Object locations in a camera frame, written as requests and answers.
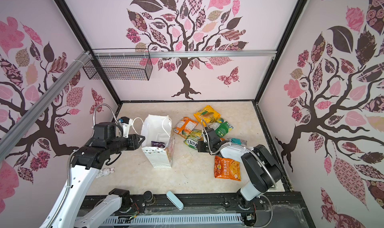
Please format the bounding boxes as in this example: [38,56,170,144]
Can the light blue remote-like device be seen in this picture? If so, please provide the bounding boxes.
[166,191,184,210]

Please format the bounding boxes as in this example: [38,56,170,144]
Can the black knob on base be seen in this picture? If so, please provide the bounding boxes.
[143,191,156,205]

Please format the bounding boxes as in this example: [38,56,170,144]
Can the white slotted cable duct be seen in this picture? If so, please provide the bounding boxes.
[75,214,243,228]

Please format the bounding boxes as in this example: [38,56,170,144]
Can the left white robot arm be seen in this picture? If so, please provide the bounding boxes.
[41,122,146,228]

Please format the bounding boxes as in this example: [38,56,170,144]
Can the orange chestnut snack bag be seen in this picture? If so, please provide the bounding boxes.
[214,156,241,181]

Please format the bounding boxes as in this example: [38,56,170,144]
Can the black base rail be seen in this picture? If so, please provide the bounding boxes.
[55,191,316,228]

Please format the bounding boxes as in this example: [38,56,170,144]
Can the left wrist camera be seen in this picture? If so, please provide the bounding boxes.
[118,116,133,138]

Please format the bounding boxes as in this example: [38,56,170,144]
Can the teal white snack packet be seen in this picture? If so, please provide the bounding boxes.
[229,138,248,147]

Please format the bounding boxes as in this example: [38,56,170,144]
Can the aluminium rail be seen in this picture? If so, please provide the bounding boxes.
[94,50,277,58]
[1,51,91,161]

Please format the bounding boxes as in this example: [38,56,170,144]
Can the back aluminium rail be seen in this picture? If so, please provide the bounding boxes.
[94,50,277,58]

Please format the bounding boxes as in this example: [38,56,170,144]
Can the left metal flex conduit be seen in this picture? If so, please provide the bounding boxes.
[41,103,119,228]

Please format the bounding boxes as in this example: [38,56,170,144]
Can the purple Fox's candy bag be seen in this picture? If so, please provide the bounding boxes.
[151,141,166,148]

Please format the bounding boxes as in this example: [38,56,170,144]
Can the green snack packet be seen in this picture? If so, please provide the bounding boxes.
[209,118,234,138]

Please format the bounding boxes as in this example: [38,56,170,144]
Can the yellow corn snack bag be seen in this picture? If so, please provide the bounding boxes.
[194,105,221,125]

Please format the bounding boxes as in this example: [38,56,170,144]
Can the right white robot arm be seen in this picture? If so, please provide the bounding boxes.
[197,127,283,210]

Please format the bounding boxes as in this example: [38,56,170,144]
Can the white paper gift bag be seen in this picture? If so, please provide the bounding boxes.
[133,114,175,168]

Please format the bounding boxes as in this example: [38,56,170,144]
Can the green yellow Fox's candy bag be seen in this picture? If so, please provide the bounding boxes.
[184,129,203,150]

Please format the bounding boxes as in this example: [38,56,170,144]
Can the left aluminium rail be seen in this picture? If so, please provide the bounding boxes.
[1,51,91,161]

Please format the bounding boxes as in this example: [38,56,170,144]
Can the orange white snack packet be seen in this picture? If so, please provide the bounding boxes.
[174,117,198,138]

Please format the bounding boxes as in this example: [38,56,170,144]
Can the black wire basket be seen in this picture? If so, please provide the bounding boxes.
[83,48,154,81]

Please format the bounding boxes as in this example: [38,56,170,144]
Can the small white plush toy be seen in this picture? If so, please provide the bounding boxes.
[96,167,115,179]

